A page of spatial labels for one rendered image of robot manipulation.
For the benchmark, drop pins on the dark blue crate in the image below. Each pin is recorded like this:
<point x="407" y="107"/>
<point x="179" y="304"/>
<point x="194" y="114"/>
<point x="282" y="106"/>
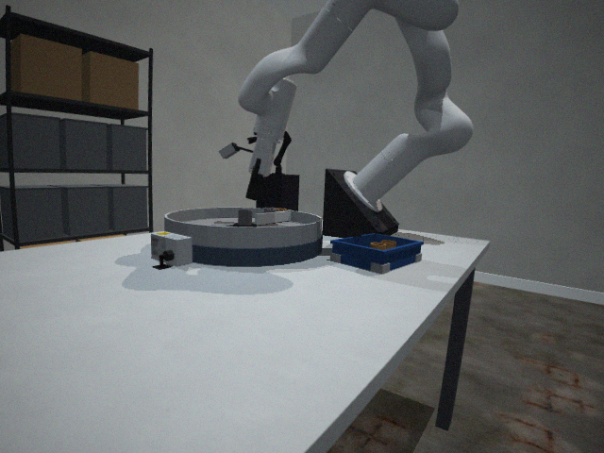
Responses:
<point x="356" y="251"/>

